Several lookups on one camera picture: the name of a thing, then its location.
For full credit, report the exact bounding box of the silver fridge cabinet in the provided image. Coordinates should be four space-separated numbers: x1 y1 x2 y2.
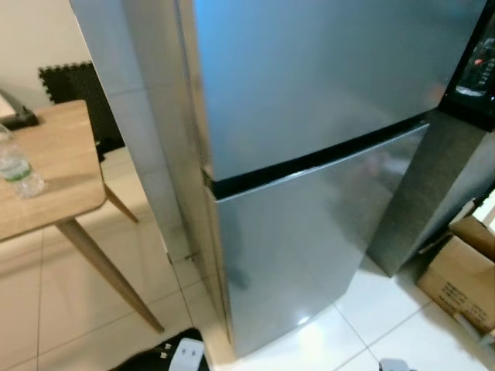
68 0 495 360

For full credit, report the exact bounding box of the small tan cardboard box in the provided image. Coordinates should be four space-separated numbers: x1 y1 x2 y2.
449 189 495 260

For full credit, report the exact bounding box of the black top kitchen counter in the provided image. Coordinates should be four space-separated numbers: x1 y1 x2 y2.
365 15 495 277

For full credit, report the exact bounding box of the brown printed cardboard box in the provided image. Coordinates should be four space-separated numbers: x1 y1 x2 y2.
416 232 495 335

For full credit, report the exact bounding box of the tall clear bottle white cap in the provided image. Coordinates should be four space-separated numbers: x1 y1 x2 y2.
455 19 495 97

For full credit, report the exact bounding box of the silver freezer door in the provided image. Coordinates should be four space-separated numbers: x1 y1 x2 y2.
176 0 495 182

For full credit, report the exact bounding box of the black floor mat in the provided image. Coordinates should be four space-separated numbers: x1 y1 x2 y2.
108 328 210 371

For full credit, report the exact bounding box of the black foam mat stack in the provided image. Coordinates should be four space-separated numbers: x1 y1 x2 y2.
39 62 128 155

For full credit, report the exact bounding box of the light wooden dining table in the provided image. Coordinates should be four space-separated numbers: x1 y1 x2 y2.
0 99 165 335

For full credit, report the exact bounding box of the green label water bottle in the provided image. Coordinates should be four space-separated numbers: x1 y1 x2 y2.
0 124 46 199

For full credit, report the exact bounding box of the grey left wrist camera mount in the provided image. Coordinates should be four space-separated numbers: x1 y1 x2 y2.
169 338 204 371

